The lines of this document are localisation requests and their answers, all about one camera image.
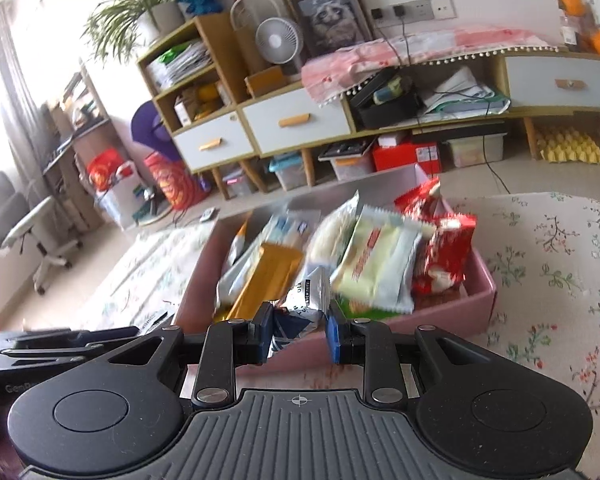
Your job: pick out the white shopping bag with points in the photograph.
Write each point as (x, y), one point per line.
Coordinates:
(125, 200)

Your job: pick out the black storage box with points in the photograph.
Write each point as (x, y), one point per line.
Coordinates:
(385, 100)

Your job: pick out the clear plastic storage box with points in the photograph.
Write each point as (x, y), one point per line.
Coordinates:
(352, 166)
(475, 150)
(237, 182)
(289, 172)

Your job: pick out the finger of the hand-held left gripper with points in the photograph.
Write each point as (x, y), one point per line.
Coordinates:
(70, 340)

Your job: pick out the sheer window curtain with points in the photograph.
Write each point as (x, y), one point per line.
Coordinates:
(10, 85)

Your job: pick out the green potted plant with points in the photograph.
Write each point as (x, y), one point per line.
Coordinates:
(135, 0)

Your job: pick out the red and white candy packet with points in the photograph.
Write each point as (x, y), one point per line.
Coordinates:
(445, 255)

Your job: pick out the framed animal picture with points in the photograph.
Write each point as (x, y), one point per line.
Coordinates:
(330, 10)

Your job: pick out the white cabinet drawer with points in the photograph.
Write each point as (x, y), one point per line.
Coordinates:
(562, 82)
(215, 142)
(297, 120)

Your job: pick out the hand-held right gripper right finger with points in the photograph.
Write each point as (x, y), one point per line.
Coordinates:
(334, 337)

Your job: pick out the floral tablecloth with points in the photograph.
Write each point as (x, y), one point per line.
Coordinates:
(555, 285)

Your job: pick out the small white remote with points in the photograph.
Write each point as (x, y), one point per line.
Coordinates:
(207, 215)

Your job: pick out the red shoe box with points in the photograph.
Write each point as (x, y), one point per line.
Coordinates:
(405, 156)

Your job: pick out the clear rice cracker packet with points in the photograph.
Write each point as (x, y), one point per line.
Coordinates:
(332, 232)

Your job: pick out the yellow egg tray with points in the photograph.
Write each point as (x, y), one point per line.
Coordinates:
(572, 147)

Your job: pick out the pink cardboard box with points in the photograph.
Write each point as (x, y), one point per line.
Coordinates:
(430, 320)

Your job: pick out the purple round fan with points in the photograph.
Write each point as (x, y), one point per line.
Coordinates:
(152, 127)

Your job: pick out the wooden desk shelf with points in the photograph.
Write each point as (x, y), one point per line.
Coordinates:
(77, 125)

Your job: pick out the small white desk fan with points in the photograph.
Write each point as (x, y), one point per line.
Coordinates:
(280, 40)

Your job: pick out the cream white snack packet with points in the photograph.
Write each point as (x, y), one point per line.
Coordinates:
(380, 260)

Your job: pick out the wall socket panel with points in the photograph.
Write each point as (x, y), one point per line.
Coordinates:
(420, 9)

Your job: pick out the silver cookie packet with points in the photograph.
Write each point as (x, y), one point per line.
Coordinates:
(235, 280)

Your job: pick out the yellow snack packet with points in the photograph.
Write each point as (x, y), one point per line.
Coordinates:
(225, 315)

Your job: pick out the golden wafer packet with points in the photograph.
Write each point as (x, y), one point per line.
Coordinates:
(267, 280)

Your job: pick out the green snack packet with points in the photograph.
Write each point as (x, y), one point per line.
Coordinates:
(365, 310)

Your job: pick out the red plastic bag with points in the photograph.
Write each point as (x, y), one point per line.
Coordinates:
(104, 170)

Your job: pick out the stack of papers on shelf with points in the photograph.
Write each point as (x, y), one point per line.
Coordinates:
(180, 62)

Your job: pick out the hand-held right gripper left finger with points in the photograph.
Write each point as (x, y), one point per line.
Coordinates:
(262, 332)

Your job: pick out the pink patterned cloth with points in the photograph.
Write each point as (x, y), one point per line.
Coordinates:
(360, 65)

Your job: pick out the small cardboard box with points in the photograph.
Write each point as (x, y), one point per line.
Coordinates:
(266, 81)

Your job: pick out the wooden cabinet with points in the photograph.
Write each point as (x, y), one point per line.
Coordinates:
(220, 55)

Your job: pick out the pile of papers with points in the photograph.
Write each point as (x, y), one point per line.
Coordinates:
(465, 90)

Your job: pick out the red round gift bag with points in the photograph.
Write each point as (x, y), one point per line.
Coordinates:
(172, 182)

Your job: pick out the grey office chair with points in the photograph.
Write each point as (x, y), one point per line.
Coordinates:
(25, 225)

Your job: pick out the white and blue foil packet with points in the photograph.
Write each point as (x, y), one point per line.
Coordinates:
(302, 305)

